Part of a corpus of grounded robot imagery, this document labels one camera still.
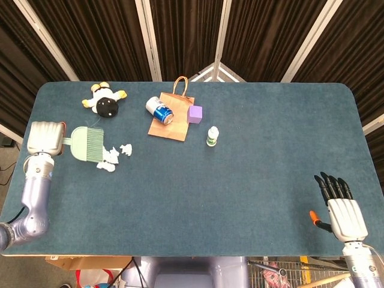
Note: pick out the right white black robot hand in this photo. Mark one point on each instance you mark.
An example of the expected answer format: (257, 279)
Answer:
(348, 219)

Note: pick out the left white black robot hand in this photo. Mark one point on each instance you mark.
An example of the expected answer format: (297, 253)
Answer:
(45, 138)

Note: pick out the mint green hand brush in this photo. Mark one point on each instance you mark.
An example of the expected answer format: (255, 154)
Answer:
(84, 144)

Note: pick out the left lavender robot arm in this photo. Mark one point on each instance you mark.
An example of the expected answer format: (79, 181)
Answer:
(36, 195)

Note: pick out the right lavender robot arm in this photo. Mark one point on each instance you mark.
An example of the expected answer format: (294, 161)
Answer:
(363, 267)

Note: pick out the wooden stick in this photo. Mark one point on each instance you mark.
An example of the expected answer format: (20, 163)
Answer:
(327, 279)

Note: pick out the dark brown curtain panel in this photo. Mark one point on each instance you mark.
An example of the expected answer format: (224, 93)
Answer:
(99, 39)
(186, 36)
(360, 60)
(264, 39)
(18, 75)

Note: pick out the white black plush toy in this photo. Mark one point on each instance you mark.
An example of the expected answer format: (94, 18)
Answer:
(105, 103)

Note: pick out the red patterned plastic packet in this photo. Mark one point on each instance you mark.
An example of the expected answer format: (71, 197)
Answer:
(271, 276)

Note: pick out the blue felt table cover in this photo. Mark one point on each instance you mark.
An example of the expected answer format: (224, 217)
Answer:
(240, 195)

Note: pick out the blue white soda can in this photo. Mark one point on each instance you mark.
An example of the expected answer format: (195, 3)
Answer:
(159, 109)

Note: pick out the brown cardboard box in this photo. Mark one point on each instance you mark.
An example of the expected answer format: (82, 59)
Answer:
(90, 262)

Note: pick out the brown paper bag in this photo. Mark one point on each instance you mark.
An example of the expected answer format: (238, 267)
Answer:
(177, 126)

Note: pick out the red white shopping bag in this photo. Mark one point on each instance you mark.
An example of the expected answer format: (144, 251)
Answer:
(90, 277)

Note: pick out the purple foam cube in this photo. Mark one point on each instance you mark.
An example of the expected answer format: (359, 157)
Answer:
(195, 114)

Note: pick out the small white green-label bottle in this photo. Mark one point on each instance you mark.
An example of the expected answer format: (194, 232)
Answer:
(212, 138)

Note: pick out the lavender robot torso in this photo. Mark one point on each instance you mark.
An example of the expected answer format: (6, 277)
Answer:
(186, 274)

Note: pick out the white frame pole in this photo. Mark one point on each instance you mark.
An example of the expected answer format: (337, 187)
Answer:
(10, 133)
(373, 124)
(312, 39)
(221, 39)
(45, 39)
(148, 39)

